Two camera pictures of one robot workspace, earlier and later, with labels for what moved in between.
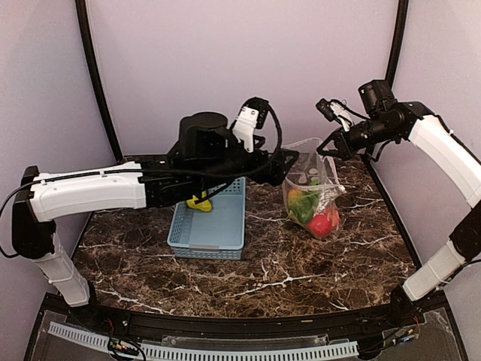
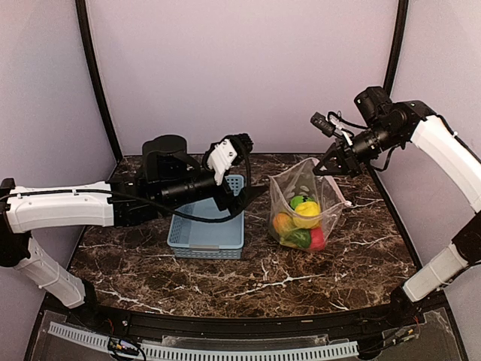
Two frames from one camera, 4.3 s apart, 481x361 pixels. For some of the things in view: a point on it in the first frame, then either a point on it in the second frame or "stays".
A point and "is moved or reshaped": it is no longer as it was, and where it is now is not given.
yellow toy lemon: (205, 206) is moved or reshaped
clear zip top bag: (313, 189) is moved or reshaped
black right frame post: (397, 43) stays
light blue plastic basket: (216, 235) stays
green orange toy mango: (294, 195) to (282, 222)
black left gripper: (264, 174) to (226, 200)
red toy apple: (319, 226) to (317, 240)
